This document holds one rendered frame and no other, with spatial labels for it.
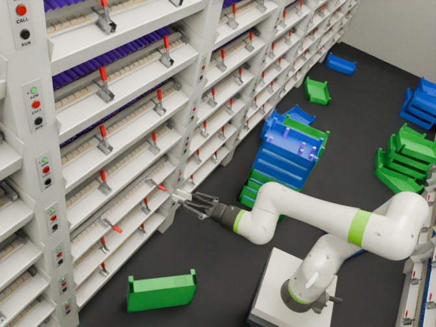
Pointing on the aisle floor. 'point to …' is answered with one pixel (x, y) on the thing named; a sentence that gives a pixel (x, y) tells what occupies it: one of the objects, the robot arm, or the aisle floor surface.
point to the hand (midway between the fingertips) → (181, 196)
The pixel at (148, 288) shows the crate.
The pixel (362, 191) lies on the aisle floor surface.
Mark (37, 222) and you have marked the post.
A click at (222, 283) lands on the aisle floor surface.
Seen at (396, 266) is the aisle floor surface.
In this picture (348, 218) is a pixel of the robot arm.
